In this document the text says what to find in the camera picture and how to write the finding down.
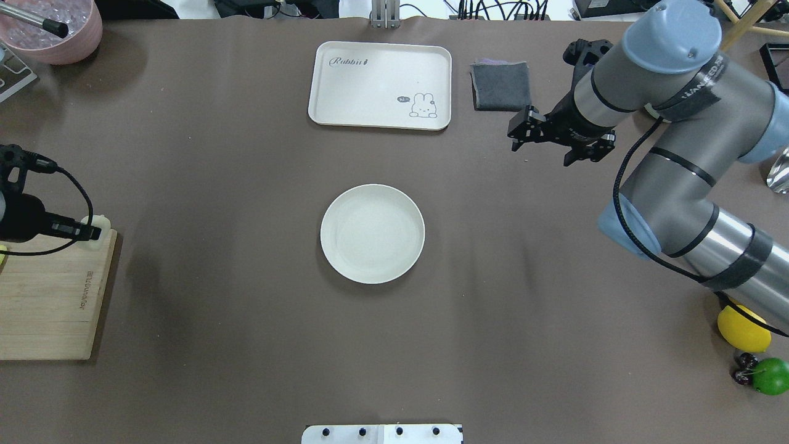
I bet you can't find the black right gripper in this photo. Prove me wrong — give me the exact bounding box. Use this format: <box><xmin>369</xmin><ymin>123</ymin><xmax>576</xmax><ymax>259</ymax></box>
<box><xmin>507</xmin><ymin>39</ymin><xmax>615</xmax><ymax>168</ymax></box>

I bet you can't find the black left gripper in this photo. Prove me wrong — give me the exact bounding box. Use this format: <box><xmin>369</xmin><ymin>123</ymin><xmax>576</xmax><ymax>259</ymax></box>
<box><xmin>1</xmin><ymin>144</ymin><xmax>102</xmax><ymax>242</ymax></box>

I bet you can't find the white steamed bun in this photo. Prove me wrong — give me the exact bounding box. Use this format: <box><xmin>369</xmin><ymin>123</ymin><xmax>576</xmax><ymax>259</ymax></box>
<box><xmin>77</xmin><ymin>214</ymin><xmax>111</xmax><ymax>251</ymax></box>

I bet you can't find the round white plate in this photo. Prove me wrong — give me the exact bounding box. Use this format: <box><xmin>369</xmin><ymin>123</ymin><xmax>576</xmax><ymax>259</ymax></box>
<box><xmin>319</xmin><ymin>184</ymin><xmax>426</xmax><ymax>285</ymax></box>

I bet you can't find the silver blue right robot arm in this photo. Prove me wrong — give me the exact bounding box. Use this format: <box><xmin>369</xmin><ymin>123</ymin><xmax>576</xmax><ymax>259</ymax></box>
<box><xmin>508</xmin><ymin>1</ymin><xmax>788</xmax><ymax>331</ymax></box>

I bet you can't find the cream rabbit tray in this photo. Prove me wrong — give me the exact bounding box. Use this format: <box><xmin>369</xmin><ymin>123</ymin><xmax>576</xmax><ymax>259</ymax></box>
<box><xmin>308</xmin><ymin>41</ymin><xmax>452</xmax><ymax>130</ymax></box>

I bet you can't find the wooden cutting board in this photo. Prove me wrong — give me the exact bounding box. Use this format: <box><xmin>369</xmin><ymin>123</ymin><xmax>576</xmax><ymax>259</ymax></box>
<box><xmin>1</xmin><ymin>230</ymin><xmax>117</xmax><ymax>361</ymax></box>

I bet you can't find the grey folded cloth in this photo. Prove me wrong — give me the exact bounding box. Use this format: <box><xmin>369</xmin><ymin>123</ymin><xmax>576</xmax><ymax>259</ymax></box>
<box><xmin>470</xmin><ymin>59</ymin><xmax>533</xmax><ymax>112</ymax></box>

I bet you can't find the pink bowl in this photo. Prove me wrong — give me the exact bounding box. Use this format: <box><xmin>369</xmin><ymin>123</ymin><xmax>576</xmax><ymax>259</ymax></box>
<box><xmin>1</xmin><ymin>1</ymin><xmax>102</xmax><ymax>65</ymax></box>

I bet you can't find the metal scoop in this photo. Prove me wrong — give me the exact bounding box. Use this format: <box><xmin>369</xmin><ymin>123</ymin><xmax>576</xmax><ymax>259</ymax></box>
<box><xmin>766</xmin><ymin>147</ymin><xmax>788</xmax><ymax>195</ymax></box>

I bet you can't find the wooden cup stand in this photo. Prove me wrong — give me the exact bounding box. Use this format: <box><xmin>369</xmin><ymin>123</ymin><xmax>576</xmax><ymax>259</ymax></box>
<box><xmin>714</xmin><ymin>1</ymin><xmax>788</xmax><ymax>51</ymax></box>

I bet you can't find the yellow lemon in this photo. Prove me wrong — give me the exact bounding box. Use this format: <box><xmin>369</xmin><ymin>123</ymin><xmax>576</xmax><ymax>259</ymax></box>
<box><xmin>716</xmin><ymin>306</ymin><xmax>772</xmax><ymax>353</ymax></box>

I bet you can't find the white pillar base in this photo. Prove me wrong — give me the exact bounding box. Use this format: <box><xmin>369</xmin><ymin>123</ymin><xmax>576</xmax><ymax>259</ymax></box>
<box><xmin>301</xmin><ymin>422</ymin><xmax>464</xmax><ymax>443</ymax></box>

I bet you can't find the aluminium frame post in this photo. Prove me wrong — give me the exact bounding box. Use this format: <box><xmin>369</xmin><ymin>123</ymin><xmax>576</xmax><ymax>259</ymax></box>
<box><xmin>369</xmin><ymin>0</ymin><xmax>402</xmax><ymax>29</ymax></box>

